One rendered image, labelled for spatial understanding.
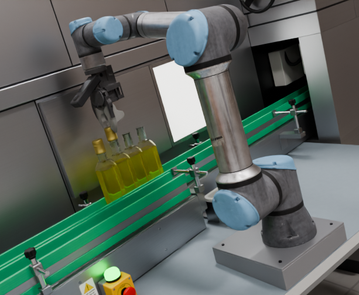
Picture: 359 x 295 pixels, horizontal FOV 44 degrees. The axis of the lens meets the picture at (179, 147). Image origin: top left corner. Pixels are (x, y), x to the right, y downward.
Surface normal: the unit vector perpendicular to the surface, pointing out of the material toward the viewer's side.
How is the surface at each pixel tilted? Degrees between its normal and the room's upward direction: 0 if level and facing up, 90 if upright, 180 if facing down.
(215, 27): 81
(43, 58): 90
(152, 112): 90
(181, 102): 90
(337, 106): 90
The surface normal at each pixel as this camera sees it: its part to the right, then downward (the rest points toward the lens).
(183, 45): -0.73, 0.21
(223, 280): -0.27, -0.93
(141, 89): 0.67, 0.01
